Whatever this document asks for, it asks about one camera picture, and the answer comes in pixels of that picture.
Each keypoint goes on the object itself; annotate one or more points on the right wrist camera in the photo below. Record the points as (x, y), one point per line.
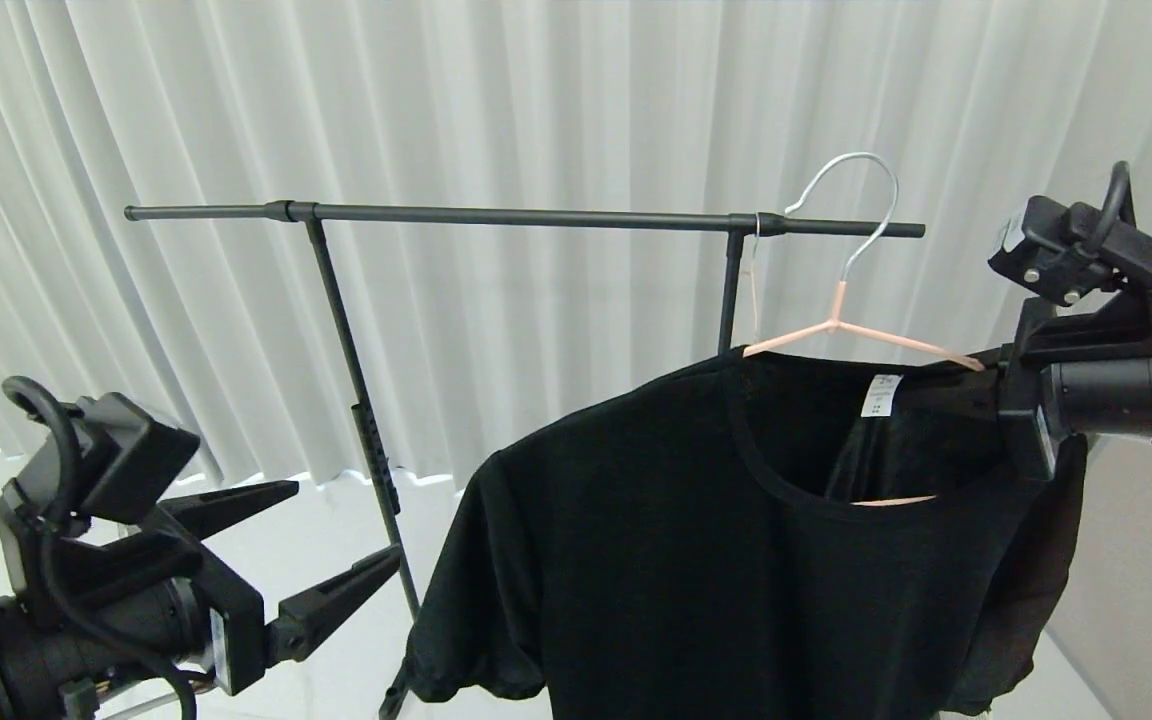
(1066, 250)

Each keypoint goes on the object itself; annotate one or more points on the pink clothes hanger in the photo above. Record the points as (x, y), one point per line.
(886, 340)
(754, 290)

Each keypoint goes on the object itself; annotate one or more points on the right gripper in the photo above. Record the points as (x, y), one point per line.
(1106, 395)

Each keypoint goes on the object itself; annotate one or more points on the black clothes rack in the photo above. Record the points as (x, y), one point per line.
(536, 216)

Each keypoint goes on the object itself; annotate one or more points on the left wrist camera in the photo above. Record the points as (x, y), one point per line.
(126, 450)

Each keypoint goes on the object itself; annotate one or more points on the black garment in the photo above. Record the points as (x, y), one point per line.
(686, 560)

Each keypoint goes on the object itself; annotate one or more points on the white curtain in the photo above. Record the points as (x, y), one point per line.
(536, 100)

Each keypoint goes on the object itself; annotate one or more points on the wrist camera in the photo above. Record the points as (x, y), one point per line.
(1066, 250)
(126, 450)

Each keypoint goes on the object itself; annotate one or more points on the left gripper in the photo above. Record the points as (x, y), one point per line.
(136, 625)

